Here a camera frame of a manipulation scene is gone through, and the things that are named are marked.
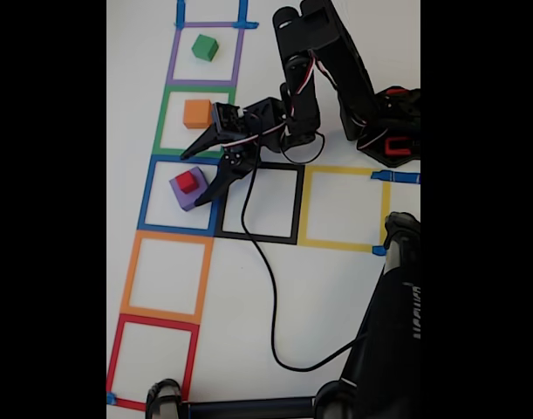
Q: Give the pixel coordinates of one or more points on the orange cube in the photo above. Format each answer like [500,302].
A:
[196,113]

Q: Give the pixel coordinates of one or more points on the small red cube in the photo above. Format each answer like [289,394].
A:
[186,182]

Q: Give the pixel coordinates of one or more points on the purple cube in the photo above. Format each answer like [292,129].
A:
[185,201]

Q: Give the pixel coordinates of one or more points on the green cube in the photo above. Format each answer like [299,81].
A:
[204,47]

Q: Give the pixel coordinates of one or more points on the blue tape strip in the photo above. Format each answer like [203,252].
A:
[243,11]
[378,250]
[180,13]
[111,398]
[397,177]

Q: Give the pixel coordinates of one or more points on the red printed clamp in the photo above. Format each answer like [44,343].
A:
[397,150]
[397,91]

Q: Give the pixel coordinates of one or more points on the black gripper camera board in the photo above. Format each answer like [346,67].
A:
[226,118]

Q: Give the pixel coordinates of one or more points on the green square frame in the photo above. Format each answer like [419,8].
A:
[159,126]

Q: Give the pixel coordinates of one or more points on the black square frame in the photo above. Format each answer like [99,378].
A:
[292,201]

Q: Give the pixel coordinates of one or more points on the blue square frame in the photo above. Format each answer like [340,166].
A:
[145,196]

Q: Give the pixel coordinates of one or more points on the yellow square frame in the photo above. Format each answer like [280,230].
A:
[304,205]

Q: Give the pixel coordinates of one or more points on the purple square frame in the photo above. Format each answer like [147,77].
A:
[173,57]

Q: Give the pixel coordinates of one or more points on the orange square frame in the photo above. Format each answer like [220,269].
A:
[128,279]

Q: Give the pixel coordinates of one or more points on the red square frame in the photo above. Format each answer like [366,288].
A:
[114,358]

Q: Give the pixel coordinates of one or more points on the black camera tripod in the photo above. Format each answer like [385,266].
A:
[388,327]

